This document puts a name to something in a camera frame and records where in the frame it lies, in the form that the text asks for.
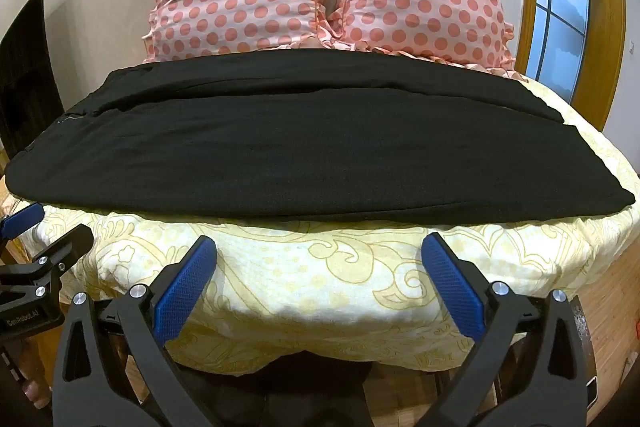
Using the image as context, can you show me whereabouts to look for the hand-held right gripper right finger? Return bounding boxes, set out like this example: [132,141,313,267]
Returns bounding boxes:
[415,233,589,427]

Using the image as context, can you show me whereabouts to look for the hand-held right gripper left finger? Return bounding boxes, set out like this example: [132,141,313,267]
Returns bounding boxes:
[52,235,251,427]

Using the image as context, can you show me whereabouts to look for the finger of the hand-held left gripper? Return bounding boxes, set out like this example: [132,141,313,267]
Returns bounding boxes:
[0,227,96,305]
[0,202,46,242]

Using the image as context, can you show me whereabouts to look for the black pants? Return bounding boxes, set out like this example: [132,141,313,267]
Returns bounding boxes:
[2,49,637,225]

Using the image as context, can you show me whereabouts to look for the person's left hand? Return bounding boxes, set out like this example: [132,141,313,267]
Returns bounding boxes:
[15,339,55,410]

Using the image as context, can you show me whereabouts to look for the yellow patterned bed sheet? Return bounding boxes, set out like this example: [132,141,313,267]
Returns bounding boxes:
[0,57,640,378]

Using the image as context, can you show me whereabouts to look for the black flat screen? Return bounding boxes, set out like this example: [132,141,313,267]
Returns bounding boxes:
[0,0,63,158]

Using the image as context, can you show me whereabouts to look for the person's dark clothed legs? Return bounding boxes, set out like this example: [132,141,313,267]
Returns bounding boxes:
[170,349,381,427]

